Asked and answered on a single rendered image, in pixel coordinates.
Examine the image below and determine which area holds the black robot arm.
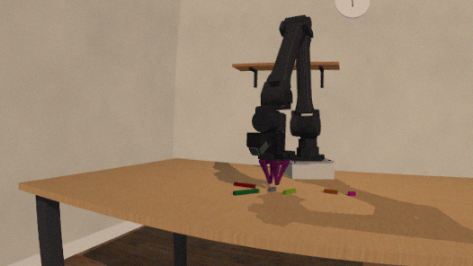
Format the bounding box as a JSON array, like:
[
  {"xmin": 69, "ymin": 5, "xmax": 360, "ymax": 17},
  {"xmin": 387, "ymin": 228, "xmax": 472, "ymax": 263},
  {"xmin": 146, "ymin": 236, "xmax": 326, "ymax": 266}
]
[{"xmin": 246, "ymin": 15, "xmax": 325, "ymax": 161}]

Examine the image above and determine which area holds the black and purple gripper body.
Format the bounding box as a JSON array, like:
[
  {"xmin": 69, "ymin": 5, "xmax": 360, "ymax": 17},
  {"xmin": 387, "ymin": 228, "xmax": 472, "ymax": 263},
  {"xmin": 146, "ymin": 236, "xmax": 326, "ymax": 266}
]
[{"xmin": 258, "ymin": 150, "xmax": 295, "ymax": 162}]

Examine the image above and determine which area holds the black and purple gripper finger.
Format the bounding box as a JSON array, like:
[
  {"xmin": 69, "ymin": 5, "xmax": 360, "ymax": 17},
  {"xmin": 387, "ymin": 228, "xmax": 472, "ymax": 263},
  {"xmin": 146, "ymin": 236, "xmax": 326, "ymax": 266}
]
[
  {"xmin": 259, "ymin": 159, "xmax": 273, "ymax": 184},
  {"xmin": 272, "ymin": 160, "xmax": 290, "ymax": 185}
]

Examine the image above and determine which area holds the red rod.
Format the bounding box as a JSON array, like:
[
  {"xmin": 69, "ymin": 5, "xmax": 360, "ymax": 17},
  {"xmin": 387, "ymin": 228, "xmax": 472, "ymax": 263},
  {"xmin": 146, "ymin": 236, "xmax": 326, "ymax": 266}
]
[{"xmin": 234, "ymin": 182, "xmax": 255, "ymax": 189}]

